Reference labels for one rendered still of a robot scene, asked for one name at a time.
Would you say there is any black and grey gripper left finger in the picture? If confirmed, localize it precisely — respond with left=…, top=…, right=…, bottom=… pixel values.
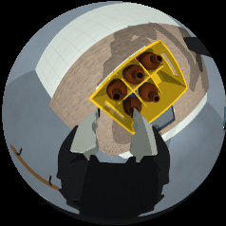
left=56, top=107, right=100, bottom=179

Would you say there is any yellow bottle crate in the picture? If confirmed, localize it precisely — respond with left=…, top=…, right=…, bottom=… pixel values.
left=89, top=40, right=188, bottom=135

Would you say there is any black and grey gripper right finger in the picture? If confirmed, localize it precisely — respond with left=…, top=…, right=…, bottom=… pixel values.
left=129, top=108, right=170, bottom=185

